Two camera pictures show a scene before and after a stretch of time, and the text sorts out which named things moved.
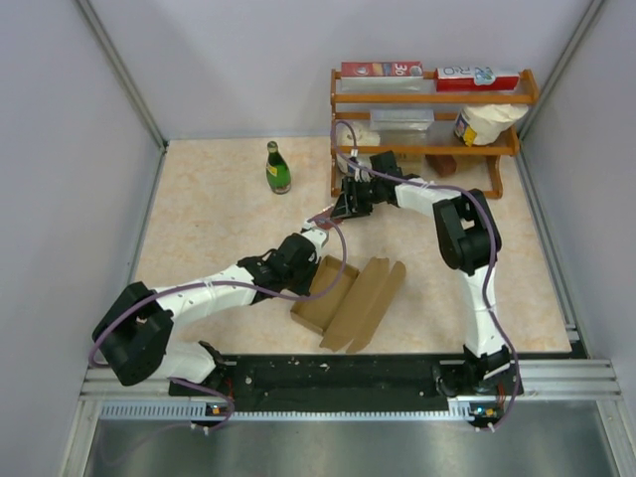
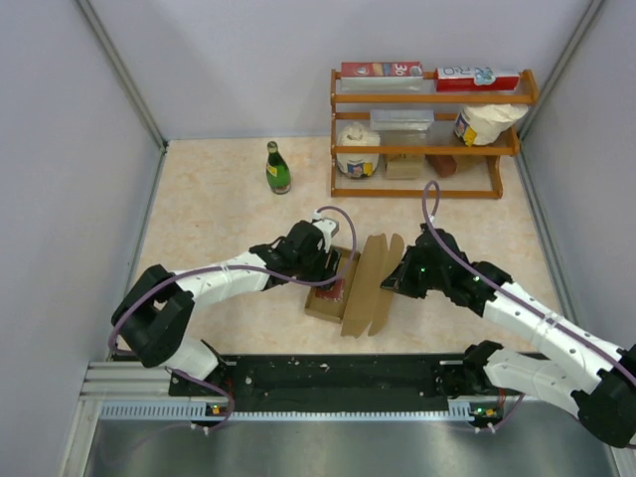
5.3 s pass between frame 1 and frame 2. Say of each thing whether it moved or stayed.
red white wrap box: stayed
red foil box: stayed
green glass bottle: stayed
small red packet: moved
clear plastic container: stayed
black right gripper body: moved
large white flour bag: stayed
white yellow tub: stayed
